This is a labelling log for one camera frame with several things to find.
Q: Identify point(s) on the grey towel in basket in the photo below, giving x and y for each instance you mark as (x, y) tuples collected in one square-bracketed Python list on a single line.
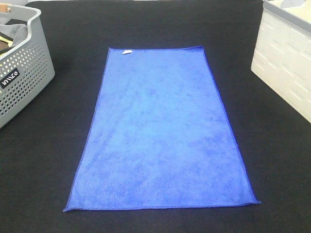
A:
[(18, 32)]

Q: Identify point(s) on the blue microfiber towel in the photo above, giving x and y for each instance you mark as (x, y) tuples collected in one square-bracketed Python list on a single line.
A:
[(159, 138)]

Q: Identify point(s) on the grey perforated laundry basket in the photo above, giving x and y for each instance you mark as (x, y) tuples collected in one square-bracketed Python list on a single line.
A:
[(26, 69)]

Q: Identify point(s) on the yellow cloth in basket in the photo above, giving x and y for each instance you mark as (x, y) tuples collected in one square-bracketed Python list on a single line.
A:
[(7, 40)]

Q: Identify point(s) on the white plastic storage crate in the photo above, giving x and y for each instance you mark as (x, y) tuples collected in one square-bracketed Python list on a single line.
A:
[(282, 54)]

